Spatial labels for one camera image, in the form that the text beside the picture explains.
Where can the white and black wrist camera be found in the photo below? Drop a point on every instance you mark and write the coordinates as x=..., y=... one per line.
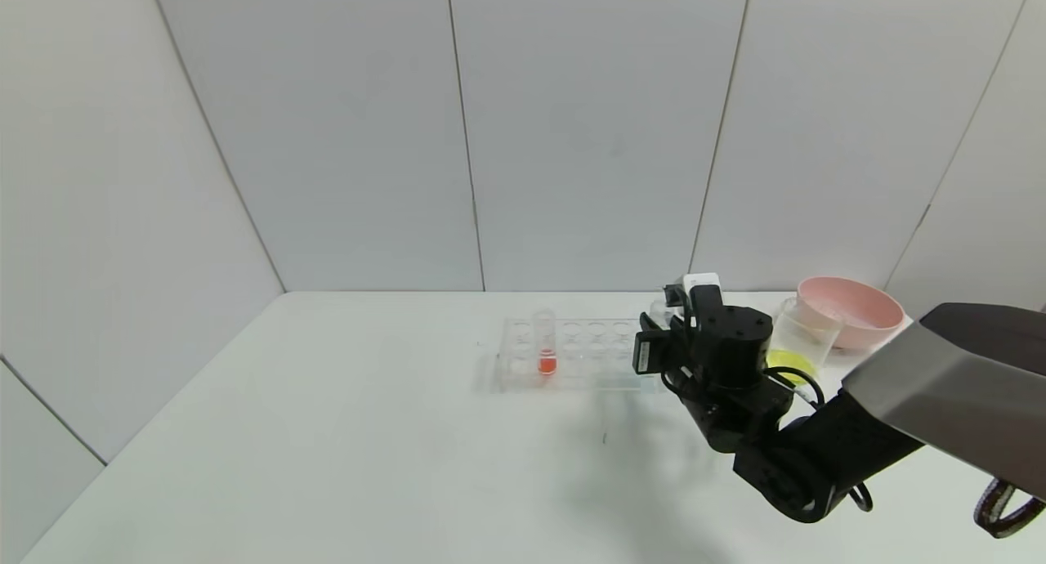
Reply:
x=701, y=282

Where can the clear glass beaker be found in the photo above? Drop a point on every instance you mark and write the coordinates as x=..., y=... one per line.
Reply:
x=805, y=335

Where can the pink bowl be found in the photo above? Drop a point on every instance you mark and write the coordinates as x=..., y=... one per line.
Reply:
x=866, y=315

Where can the test tube with red pigment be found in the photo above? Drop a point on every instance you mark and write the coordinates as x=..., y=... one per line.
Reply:
x=546, y=361

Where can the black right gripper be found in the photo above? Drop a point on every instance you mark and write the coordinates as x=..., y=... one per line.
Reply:
x=645, y=353

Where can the clear plastic test tube rack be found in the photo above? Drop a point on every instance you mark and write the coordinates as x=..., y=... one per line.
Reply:
x=584, y=360

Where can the test tube for blue pigment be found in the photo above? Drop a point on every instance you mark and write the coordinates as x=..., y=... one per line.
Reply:
x=660, y=309

